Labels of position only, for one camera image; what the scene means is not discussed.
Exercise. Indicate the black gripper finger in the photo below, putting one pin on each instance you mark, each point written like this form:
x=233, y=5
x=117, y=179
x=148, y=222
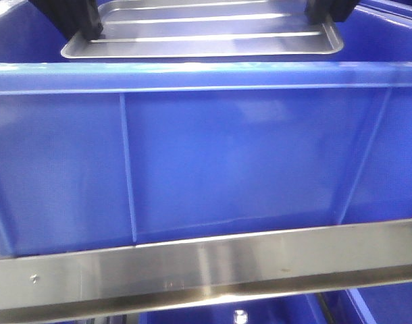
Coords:
x=318, y=11
x=72, y=16

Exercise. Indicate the silver metal tray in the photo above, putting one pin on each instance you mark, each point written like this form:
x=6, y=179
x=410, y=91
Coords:
x=206, y=31

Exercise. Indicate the steel roller conveyor rack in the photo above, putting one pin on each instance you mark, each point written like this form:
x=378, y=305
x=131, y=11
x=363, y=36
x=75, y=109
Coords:
x=203, y=271

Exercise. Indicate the large blue plastic box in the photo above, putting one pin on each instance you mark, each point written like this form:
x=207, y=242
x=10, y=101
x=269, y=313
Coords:
x=99, y=155

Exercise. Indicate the blue bin at right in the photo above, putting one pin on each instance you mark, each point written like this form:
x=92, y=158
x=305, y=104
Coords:
x=382, y=304

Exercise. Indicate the lower blue plastic bin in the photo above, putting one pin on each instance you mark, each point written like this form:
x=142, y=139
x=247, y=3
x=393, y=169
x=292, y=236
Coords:
x=292, y=309

